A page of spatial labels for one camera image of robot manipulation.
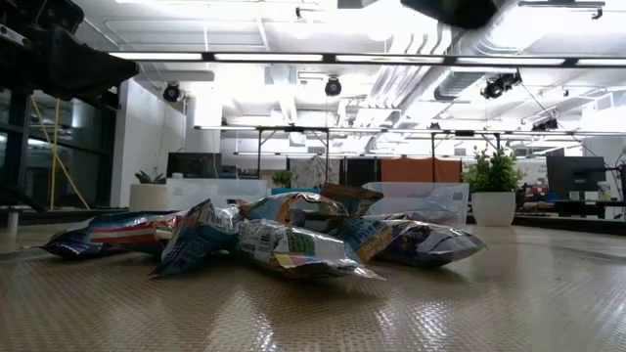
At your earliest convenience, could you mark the orange partition panel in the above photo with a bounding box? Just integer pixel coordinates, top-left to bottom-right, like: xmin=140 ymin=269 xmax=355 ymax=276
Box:
xmin=380 ymin=156 xmax=463 ymax=184

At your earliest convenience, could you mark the white LED light strip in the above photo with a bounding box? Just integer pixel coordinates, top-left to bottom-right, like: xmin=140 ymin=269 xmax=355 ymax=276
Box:
xmin=455 ymin=56 xmax=567 ymax=66
xmin=575 ymin=58 xmax=626 ymax=67
xmin=108 ymin=52 xmax=203 ymax=62
xmin=213 ymin=53 xmax=325 ymax=63
xmin=335 ymin=54 xmax=445 ymax=65

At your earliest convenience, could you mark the black desk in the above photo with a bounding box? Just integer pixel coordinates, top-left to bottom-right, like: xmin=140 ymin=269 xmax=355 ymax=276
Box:
xmin=552 ymin=198 xmax=626 ymax=219

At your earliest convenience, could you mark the patterned grey curtain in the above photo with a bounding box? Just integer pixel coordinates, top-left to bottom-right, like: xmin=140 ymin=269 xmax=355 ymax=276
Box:
xmin=291 ymin=155 xmax=342 ymax=190

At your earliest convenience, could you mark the yellow hanging strap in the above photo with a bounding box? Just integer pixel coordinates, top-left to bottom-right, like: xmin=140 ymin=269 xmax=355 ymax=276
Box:
xmin=48 ymin=97 xmax=61 ymax=211
xmin=29 ymin=96 xmax=93 ymax=211

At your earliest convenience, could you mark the black computer monitor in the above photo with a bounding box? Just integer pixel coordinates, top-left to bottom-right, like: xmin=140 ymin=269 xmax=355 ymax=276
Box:
xmin=545 ymin=155 xmax=607 ymax=195

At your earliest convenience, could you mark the clear plastic bin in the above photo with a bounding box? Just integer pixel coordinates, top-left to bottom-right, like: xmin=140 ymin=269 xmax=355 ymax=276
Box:
xmin=165 ymin=177 xmax=270 ymax=222
xmin=362 ymin=181 xmax=471 ymax=228

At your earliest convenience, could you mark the black metal table frame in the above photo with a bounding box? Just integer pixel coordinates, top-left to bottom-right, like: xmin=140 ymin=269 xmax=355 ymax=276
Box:
xmin=253 ymin=124 xmax=332 ymax=180
xmin=428 ymin=129 xmax=504 ymax=158

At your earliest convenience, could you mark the small succulent in white pot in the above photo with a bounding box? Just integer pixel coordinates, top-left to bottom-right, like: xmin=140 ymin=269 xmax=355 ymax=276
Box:
xmin=128 ymin=169 xmax=170 ymax=213

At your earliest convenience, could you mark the grey-bordered silicone mat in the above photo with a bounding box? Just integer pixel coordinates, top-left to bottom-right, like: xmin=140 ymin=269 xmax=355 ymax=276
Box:
xmin=0 ymin=238 xmax=626 ymax=352

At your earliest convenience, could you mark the black partition panel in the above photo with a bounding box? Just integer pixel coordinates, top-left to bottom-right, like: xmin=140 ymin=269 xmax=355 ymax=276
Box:
xmin=343 ymin=156 xmax=379 ymax=187

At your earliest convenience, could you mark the leafy plant in white pot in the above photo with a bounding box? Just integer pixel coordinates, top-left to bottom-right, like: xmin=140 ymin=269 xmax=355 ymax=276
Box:
xmin=461 ymin=145 xmax=528 ymax=228

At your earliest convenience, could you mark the teal plastic bin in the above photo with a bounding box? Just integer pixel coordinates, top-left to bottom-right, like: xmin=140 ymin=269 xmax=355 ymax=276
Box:
xmin=270 ymin=187 xmax=324 ymax=197

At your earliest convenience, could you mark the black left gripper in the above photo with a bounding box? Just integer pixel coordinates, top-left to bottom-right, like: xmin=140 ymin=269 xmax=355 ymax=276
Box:
xmin=0 ymin=0 xmax=140 ymax=102

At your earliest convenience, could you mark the small green plant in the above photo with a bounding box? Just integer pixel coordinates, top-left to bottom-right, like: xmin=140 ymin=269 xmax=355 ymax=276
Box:
xmin=271 ymin=168 xmax=297 ymax=190

